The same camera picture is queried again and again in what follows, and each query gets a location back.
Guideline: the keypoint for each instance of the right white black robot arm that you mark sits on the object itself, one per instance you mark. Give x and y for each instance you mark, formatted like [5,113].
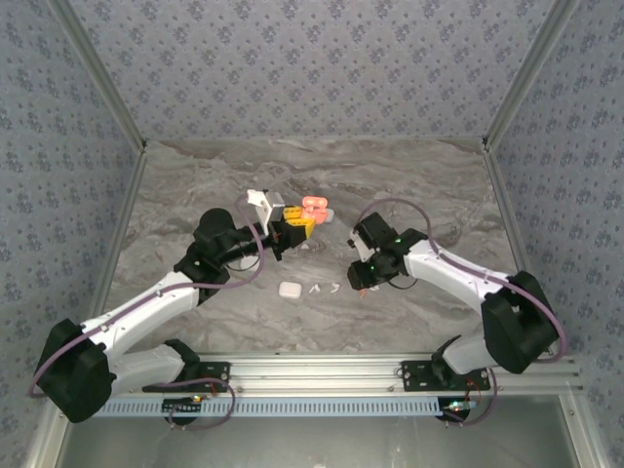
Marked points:
[453,278]

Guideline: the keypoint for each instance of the aluminium table side rail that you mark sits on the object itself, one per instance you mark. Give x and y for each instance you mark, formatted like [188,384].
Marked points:
[517,234]
[117,244]

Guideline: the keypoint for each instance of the white earbud charging case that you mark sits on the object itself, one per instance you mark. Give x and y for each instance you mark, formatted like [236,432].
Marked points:
[248,264]
[289,289]

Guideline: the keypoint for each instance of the pink earbud charging case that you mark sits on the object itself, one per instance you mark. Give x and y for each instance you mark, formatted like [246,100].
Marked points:
[314,201]

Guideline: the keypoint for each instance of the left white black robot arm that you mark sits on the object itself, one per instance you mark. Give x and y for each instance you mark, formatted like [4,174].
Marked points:
[136,307]

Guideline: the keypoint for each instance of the grey metal lower panel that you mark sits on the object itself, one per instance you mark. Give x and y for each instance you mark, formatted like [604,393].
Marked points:
[317,443]

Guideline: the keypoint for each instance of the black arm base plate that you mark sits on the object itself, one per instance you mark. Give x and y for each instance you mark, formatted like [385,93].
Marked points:
[414,375]
[217,375]

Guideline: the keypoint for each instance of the aluminium mounting rail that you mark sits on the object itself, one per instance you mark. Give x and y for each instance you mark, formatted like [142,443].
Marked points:
[317,373]

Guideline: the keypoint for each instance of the black controller board with LED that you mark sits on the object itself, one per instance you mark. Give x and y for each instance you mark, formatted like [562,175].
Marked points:
[183,404]
[458,407]

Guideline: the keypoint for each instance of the aluminium frame post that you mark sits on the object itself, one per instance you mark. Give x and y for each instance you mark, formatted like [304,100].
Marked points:
[531,73]
[97,78]
[580,434]
[46,439]

